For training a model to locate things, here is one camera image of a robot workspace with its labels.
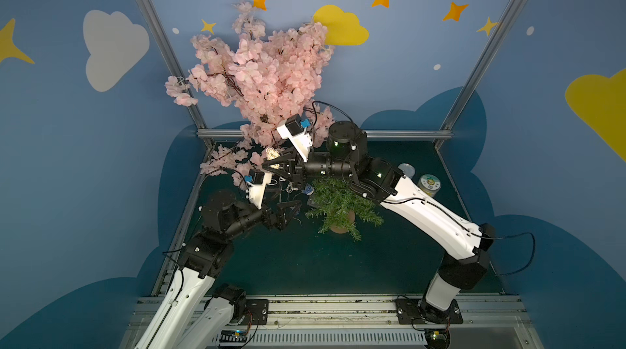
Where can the silver tin can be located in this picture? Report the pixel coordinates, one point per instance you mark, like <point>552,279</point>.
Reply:
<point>407,169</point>

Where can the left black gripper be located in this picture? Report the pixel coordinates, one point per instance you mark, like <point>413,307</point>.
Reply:
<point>272,216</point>

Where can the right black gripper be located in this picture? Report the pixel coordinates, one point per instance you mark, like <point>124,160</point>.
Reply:
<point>296,170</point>

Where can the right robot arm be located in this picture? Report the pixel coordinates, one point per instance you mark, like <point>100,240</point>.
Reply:
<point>346,158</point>

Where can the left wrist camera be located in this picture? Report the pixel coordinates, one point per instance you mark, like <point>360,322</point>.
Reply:
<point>256,183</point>

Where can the aluminium post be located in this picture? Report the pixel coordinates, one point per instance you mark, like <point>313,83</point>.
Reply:
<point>495,41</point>
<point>157,30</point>

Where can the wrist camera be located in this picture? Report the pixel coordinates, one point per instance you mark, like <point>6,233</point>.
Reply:
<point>256,183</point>
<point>295,129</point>

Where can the small green christmas tree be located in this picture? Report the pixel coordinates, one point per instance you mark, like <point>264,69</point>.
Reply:
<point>338,208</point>

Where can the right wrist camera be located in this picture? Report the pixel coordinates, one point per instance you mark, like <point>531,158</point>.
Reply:
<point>295,129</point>

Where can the aluminium front rail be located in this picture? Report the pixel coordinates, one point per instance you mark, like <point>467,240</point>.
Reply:
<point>365,321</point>

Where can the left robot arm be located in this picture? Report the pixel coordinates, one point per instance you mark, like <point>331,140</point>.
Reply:
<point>194,312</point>

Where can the aluminium rail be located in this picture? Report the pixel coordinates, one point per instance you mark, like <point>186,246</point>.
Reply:
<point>365,321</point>
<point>223,134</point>

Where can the left aluminium post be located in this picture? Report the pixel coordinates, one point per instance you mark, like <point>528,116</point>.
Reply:
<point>157,30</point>

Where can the right aluminium post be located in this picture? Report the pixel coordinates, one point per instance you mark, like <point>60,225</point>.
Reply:
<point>495,41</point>

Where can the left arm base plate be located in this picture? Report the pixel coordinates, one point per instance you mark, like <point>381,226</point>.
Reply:
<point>254,312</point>

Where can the pink cherry blossom tree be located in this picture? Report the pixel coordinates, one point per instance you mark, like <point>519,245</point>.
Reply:
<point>269,78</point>

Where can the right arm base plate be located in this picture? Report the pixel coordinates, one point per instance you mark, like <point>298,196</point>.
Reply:
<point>411,312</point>

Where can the aluminium back rail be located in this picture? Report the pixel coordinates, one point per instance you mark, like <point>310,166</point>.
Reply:
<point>223,134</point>

